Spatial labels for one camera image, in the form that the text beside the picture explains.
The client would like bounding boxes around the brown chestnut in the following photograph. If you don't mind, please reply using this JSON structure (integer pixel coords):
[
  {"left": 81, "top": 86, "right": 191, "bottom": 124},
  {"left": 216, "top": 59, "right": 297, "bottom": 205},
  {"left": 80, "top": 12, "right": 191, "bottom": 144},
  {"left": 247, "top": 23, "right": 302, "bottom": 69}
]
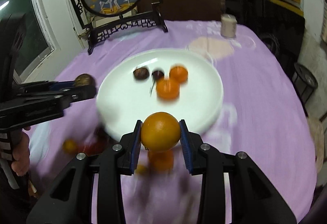
[{"left": 74, "top": 73, "right": 96, "bottom": 87}]

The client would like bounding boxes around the red cherry tomato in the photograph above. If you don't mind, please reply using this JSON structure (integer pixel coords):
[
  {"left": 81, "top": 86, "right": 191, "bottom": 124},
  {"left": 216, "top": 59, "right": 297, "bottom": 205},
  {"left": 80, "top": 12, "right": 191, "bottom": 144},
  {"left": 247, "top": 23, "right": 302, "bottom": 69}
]
[{"left": 80, "top": 141, "right": 108, "bottom": 157}]

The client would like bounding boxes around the large orange fruit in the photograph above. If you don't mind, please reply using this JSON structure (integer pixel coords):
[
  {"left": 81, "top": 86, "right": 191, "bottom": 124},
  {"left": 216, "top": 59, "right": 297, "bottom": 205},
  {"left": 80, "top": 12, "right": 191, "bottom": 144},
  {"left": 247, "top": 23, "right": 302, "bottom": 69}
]
[{"left": 141, "top": 112, "right": 181, "bottom": 152}]

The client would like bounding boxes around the yellow cherry tomato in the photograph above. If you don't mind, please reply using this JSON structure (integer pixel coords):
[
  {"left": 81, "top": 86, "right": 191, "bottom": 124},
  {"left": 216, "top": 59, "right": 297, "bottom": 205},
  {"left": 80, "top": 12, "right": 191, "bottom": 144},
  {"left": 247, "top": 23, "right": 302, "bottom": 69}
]
[{"left": 62, "top": 139, "right": 78, "bottom": 155}]

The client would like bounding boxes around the person's left hand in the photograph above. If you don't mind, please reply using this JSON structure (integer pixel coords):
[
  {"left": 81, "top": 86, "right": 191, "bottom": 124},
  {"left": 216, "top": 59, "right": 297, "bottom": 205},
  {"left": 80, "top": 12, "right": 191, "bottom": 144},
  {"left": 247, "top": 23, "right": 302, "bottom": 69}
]
[{"left": 12, "top": 131, "right": 30, "bottom": 176}]

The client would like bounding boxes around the white round plate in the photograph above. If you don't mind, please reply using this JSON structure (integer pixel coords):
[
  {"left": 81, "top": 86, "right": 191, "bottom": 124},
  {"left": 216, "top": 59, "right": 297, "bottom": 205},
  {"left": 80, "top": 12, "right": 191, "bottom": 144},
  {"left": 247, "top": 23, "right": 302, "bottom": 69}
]
[{"left": 96, "top": 48, "right": 224, "bottom": 141}]

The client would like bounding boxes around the small dark chestnut on plate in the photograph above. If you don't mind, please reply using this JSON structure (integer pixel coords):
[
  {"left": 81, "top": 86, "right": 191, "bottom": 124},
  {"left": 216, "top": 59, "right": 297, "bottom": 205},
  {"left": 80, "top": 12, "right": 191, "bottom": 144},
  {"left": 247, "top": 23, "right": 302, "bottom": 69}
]
[{"left": 133, "top": 67, "right": 150, "bottom": 81}]

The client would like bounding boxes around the tangerine centre of plate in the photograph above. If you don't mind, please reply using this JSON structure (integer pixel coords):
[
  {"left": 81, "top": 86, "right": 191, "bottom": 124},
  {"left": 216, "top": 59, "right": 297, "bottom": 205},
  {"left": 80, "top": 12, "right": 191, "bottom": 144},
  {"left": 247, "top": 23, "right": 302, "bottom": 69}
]
[{"left": 156, "top": 78, "right": 180, "bottom": 100}]

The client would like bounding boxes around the tangerine of plate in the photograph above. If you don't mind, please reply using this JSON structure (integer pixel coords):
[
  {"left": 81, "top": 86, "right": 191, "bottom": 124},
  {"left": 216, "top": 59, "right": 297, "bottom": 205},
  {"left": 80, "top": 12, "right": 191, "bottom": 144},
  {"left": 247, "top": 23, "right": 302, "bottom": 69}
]
[
  {"left": 169, "top": 65, "right": 188, "bottom": 83},
  {"left": 156, "top": 78, "right": 180, "bottom": 100}
]

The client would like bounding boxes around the purple printed tablecloth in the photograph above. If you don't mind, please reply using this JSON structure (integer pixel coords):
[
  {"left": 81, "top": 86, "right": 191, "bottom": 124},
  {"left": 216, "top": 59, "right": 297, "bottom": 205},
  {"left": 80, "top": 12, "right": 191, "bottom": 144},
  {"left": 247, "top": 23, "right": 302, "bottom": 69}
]
[{"left": 28, "top": 21, "right": 317, "bottom": 223}]

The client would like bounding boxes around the dark cherry with stem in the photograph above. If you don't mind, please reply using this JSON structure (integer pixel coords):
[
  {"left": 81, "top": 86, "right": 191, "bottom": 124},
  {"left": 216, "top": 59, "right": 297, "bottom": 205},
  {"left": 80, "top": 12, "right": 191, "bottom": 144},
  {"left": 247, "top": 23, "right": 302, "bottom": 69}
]
[{"left": 150, "top": 69, "right": 165, "bottom": 94}]

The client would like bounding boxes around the tangerine rear of plate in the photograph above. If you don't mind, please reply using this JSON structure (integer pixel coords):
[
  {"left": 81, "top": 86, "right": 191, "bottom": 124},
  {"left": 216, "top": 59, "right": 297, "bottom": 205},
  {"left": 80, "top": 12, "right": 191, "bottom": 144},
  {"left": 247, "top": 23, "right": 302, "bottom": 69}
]
[{"left": 169, "top": 65, "right": 188, "bottom": 83}]

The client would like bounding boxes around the black round stool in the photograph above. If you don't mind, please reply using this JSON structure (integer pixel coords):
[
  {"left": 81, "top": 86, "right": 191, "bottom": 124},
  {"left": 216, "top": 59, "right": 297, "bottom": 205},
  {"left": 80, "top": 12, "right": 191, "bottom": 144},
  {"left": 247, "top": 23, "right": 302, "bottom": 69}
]
[{"left": 291, "top": 62, "right": 318, "bottom": 117}]

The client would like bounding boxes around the pale pink candle jar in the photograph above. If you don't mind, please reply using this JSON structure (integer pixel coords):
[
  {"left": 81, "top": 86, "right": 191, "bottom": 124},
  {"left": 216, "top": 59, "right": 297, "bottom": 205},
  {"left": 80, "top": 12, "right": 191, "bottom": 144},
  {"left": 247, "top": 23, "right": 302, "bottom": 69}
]
[{"left": 221, "top": 14, "right": 237, "bottom": 38}]

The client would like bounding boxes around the window with white frame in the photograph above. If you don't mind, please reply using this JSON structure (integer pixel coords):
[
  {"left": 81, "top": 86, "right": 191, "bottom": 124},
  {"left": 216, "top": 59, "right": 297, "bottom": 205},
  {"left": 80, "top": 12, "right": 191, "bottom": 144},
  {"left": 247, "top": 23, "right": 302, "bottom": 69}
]
[{"left": 1, "top": 0, "right": 58, "bottom": 83}]

